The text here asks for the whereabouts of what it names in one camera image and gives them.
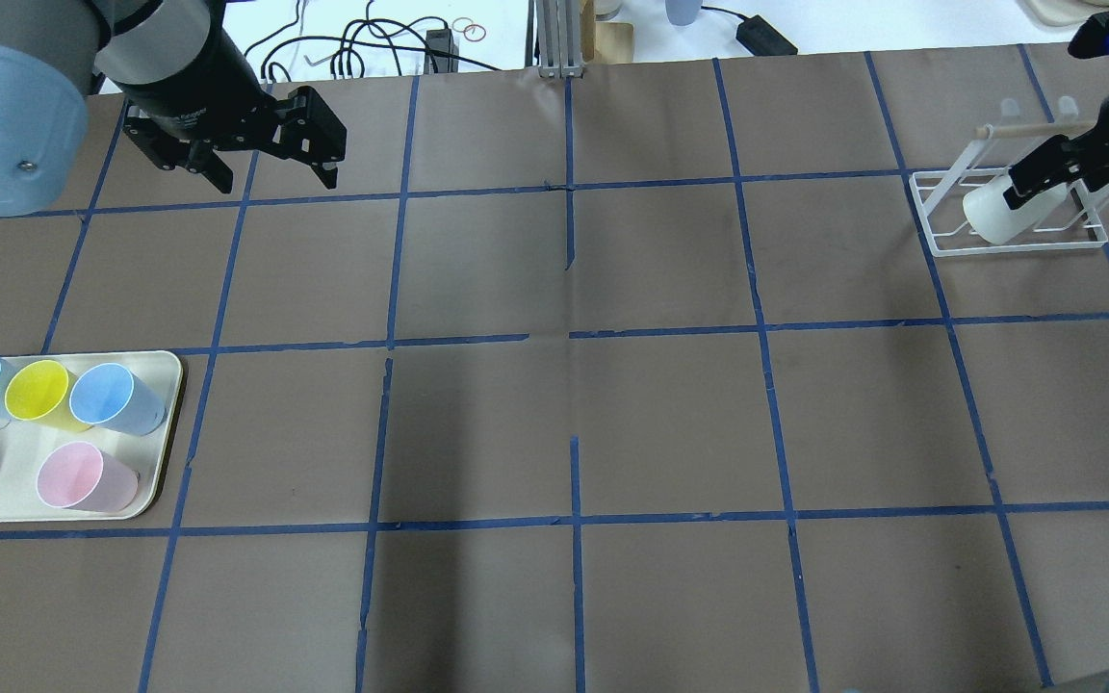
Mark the black power adapter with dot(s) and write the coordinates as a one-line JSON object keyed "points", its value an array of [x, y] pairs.
{"points": [[761, 39]]}

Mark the yellow cup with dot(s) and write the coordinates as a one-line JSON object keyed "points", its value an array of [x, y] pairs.
{"points": [[40, 393]]}

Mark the white ikea cup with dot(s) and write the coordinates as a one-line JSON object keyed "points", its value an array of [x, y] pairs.
{"points": [[990, 216]]}

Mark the light blue cup on desk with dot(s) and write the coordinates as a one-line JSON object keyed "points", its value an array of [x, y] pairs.
{"points": [[682, 13]]}

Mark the white wire cup rack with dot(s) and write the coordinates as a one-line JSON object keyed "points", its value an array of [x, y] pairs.
{"points": [[1079, 224]]}

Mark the blue cup right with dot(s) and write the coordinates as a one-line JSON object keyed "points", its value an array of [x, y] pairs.
{"points": [[112, 397]]}

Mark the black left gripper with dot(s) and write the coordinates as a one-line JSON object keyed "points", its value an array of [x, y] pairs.
{"points": [[191, 82]]}

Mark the wooden mug tree stand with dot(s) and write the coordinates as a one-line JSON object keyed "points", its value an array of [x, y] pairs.
{"points": [[603, 39]]}

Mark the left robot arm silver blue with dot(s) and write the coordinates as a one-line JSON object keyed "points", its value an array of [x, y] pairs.
{"points": [[52, 54]]}

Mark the pink cup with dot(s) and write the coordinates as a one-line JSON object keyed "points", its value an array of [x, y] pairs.
{"points": [[80, 476]]}

